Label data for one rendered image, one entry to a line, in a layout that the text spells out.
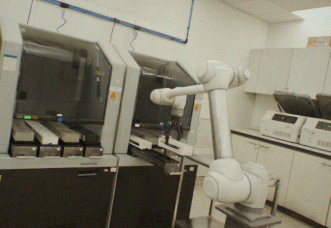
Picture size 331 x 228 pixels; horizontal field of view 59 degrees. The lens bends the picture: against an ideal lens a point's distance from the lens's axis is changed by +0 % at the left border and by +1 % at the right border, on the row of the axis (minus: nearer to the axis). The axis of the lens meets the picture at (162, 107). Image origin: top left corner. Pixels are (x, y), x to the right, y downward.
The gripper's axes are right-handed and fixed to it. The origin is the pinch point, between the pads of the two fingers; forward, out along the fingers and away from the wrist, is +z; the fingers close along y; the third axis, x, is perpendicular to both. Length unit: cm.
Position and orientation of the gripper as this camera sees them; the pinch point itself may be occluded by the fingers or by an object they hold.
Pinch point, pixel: (172, 141)
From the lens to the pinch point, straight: 222.1
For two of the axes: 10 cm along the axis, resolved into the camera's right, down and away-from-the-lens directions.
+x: -5.7, -1.3, 8.1
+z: -1.5, 9.9, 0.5
